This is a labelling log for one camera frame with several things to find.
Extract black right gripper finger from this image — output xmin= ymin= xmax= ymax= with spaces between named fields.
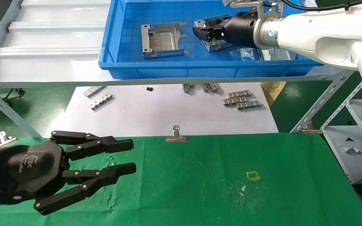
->
xmin=212 ymin=18 xmax=232 ymax=29
xmin=193 ymin=27 xmax=224 ymax=42

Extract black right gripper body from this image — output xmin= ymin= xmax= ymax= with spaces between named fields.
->
xmin=222 ymin=12 xmax=259 ymax=49

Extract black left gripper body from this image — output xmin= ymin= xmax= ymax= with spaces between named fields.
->
xmin=0 ymin=140 xmax=67 ymax=209

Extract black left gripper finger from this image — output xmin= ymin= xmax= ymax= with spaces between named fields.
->
xmin=33 ymin=163 xmax=137 ymax=216
xmin=51 ymin=130 xmax=134 ymax=161

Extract galvanized sheet metal bracket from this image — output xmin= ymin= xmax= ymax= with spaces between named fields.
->
xmin=260 ymin=47 xmax=298 ymax=62
xmin=194 ymin=14 xmax=236 ymax=52
xmin=141 ymin=22 xmax=191 ymax=59

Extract clear plastic bag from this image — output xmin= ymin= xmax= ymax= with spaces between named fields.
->
xmin=230 ymin=50 xmax=256 ymax=61

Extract silver binder clip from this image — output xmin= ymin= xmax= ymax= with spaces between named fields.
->
xmin=165 ymin=125 xmax=188 ymax=142
xmin=0 ymin=131 xmax=17 ymax=149

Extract notched metal strip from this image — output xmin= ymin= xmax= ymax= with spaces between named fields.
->
xmin=223 ymin=97 xmax=247 ymax=106
xmin=228 ymin=90 xmax=252 ymax=98
xmin=88 ymin=94 xmax=113 ymax=111
xmin=84 ymin=86 xmax=107 ymax=98
xmin=236 ymin=100 xmax=261 ymax=110

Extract brown cardboard piece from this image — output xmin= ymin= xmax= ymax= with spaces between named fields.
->
xmin=261 ymin=82 xmax=287 ymax=107

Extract blue plastic bin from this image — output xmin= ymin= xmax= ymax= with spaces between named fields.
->
xmin=98 ymin=0 xmax=324 ymax=79

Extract black stool with chrome base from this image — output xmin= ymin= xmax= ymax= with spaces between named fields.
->
xmin=0 ymin=87 xmax=25 ymax=102

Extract green table cloth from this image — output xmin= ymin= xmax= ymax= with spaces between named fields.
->
xmin=0 ymin=132 xmax=362 ymax=226

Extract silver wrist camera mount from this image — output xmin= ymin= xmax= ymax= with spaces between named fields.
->
xmin=222 ymin=0 xmax=283 ymax=15

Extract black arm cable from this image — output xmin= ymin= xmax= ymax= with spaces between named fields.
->
xmin=263 ymin=0 xmax=362 ymax=12

